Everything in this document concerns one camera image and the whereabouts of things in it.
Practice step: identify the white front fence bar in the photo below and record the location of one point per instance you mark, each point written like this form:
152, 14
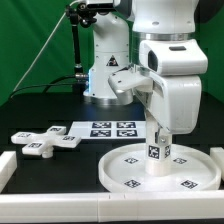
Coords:
106, 207

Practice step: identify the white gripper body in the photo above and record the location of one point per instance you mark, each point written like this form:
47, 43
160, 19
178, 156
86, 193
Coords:
174, 90

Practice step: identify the white fence block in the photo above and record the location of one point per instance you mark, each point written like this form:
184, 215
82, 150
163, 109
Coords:
8, 165
217, 154

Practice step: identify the white marker sheet with tags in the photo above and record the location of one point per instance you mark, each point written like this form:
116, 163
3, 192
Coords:
108, 130

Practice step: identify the white round table top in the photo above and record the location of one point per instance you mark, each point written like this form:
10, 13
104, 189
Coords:
125, 169

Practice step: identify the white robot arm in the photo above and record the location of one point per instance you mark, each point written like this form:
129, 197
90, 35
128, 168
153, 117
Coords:
154, 20

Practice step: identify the white cross-shaped table base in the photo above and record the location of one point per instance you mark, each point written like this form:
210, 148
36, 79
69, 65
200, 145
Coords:
42, 144

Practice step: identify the white left fence block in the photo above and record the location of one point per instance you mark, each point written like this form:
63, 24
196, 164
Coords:
8, 165

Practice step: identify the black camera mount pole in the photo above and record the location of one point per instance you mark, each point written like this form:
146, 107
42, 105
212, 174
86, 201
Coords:
80, 15

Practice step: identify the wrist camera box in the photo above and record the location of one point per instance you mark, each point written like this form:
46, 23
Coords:
125, 80

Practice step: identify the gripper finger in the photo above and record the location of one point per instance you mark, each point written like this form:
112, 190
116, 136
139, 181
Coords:
160, 137

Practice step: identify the white right fence block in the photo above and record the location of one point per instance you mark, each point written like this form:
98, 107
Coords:
217, 154

